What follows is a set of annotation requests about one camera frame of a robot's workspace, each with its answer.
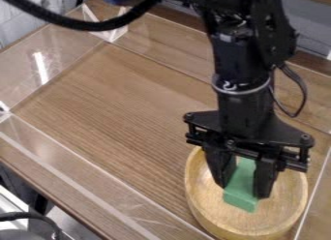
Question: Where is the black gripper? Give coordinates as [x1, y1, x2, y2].
[182, 88, 314, 199]

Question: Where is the green rectangular block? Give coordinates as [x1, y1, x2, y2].
[222, 158, 258, 213]

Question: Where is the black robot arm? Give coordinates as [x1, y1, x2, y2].
[113, 0, 313, 198]

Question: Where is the brown wooden bowl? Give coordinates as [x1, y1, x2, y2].
[185, 147, 308, 240]

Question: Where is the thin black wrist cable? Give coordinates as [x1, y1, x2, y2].
[268, 63, 309, 119]

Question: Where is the clear acrylic tray wall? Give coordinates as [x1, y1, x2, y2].
[0, 1, 331, 240]

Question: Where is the black cable lower left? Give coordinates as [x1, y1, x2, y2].
[0, 212, 62, 240]

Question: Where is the clear acrylic corner bracket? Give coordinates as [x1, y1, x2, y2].
[81, 4, 128, 43]

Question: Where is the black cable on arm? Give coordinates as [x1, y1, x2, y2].
[0, 0, 162, 33]

